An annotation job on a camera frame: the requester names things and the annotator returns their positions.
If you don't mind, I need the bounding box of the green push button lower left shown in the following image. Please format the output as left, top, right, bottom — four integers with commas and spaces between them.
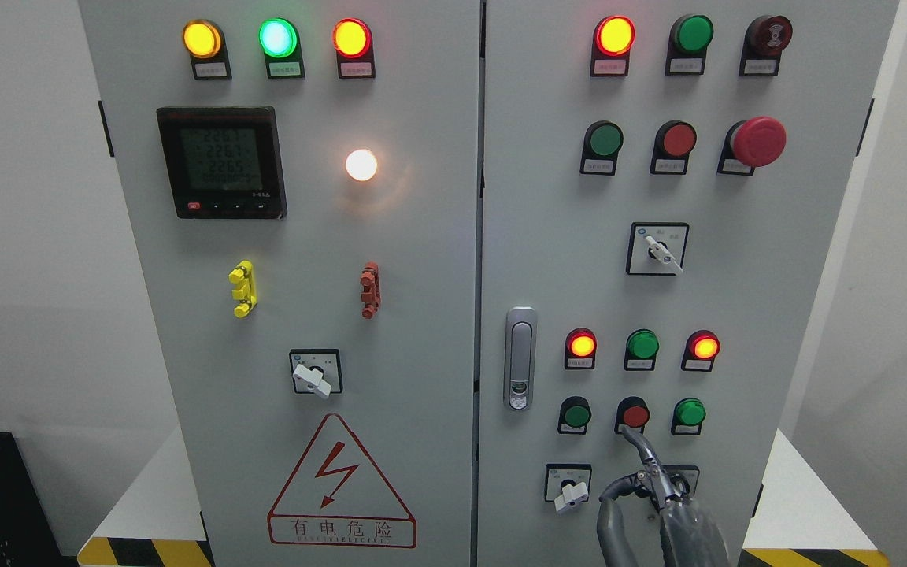
557, 396, 593, 435

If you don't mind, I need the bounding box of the green push button upper row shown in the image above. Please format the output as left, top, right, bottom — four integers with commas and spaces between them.
579, 120, 624, 176

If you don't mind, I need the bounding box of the red push button lower middle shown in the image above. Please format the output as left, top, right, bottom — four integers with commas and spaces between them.
614, 396, 651, 435

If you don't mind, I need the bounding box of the red push button upper row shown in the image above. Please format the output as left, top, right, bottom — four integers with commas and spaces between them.
650, 120, 698, 175

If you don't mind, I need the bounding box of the green push button lower right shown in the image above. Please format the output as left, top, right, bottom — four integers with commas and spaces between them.
670, 398, 708, 435

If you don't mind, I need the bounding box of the red emergency stop mushroom button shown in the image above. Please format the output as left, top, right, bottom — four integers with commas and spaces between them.
716, 116, 787, 176

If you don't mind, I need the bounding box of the grey electrical control cabinet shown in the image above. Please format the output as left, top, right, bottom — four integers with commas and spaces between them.
79, 1, 900, 566

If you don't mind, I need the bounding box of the red terminal connector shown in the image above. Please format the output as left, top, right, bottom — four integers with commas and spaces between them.
359, 261, 381, 320

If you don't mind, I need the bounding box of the red indicator lamp lower left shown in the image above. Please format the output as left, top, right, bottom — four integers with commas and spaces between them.
564, 328, 597, 370

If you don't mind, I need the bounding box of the red indicator lamp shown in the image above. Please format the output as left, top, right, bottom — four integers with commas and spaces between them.
564, 328, 597, 370
590, 14, 636, 76
681, 329, 721, 371

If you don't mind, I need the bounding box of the white glowing indicator lamp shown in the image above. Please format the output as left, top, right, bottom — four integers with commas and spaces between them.
344, 148, 379, 182

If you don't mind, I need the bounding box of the green indicator lamp lower middle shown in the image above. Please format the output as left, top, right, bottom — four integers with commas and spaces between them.
624, 329, 660, 371

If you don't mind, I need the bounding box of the green indicator lamp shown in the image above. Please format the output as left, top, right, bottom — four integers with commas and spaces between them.
624, 329, 660, 371
258, 17, 305, 80
665, 14, 715, 76

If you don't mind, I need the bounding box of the yellow terminal connector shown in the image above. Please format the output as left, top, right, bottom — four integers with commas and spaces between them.
229, 261, 258, 318

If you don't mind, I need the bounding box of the red electrical hazard warning sticker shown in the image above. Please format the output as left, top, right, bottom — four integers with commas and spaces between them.
267, 413, 417, 549

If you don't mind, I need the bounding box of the red indicator lamp lower right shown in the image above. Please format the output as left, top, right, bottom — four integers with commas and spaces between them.
681, 329, 721, 371

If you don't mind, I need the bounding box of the black digital power meter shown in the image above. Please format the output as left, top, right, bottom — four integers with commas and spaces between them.
156, 106, 287, 220

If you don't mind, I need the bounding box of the red-orange indicator lamp left door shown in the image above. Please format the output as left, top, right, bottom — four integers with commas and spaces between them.
332, 17, 376, 79

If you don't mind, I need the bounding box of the red indicator lamp right top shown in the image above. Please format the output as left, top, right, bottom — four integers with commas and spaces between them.
590, 14, 636, 76

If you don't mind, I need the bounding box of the green indicator lamp top left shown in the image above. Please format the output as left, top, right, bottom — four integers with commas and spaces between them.
258, 17, 305, 80

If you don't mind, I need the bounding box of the green indicator lamp right top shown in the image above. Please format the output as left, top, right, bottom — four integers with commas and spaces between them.
665, 14, 715, 76

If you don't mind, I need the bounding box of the yellow indicator lamp top left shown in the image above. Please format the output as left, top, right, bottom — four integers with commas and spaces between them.
181, 19, 231, 80

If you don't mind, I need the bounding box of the dark red buzzer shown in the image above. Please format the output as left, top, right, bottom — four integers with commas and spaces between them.
739, 15, 793, 76

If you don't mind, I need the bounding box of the white platform with hazard stripes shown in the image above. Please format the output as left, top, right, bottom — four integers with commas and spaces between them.
76, 428, 890, 566

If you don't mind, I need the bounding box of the silver door handle lock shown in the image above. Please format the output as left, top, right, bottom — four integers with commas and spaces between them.
504, 306, 538, 410

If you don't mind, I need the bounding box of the left door white rotary switch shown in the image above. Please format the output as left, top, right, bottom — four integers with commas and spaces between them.
288, 348, 343, 399

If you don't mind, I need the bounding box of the upper right white rotary switch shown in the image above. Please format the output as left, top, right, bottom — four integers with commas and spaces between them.
626, 222, 690, 276

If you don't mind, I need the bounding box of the lower white rotary switch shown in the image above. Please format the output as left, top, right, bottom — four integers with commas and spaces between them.
544, 463, 593, 514

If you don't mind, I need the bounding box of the black selector knob switch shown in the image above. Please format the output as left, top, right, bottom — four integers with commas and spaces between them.
663, 465, 701, 498

